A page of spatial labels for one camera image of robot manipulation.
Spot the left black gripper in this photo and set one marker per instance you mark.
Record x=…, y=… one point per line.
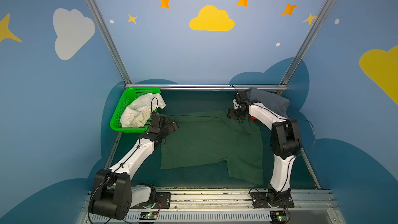
x=169, y=124

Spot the cream white t-shirt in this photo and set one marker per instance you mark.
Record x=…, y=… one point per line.
x=139, y=111

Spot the green plastic basket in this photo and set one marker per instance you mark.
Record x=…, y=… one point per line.
x=128, y=96

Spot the dark green t-shirt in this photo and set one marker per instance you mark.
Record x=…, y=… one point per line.
x=211, y=137

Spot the left small circuit board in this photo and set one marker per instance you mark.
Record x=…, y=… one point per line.
x=152, y=216

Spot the right diagonal aluminium post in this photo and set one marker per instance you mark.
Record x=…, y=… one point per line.
x=309, y=38

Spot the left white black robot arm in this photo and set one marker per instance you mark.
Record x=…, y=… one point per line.
x=112, y=194

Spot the left diagonal aluminium post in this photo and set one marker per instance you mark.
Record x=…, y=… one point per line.
x=99, y=20

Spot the folded grey t-shirt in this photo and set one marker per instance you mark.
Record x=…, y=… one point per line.
x=276, y=103

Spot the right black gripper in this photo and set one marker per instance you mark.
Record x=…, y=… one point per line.
x=235, y=112

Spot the aluminium front mounting rail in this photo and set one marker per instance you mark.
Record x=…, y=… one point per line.
x=234, y=206

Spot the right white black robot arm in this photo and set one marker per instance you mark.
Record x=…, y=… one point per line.
x=285, y=143

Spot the diagonal aluminium post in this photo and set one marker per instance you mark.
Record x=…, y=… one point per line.
x=309, y=38
x=99, y=20

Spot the horizontal aluminium back rail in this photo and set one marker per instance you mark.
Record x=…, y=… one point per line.
x=185, y=87

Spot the small circuit board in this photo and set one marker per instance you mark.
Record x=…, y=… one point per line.
x=278, y=217
x=152, y=216

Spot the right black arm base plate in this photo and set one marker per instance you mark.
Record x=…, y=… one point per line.
x=262, y=199

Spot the right small circuit board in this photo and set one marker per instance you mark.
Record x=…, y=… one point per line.
x=278, y=217

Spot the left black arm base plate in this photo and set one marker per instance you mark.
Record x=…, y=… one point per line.
x=162, y=199

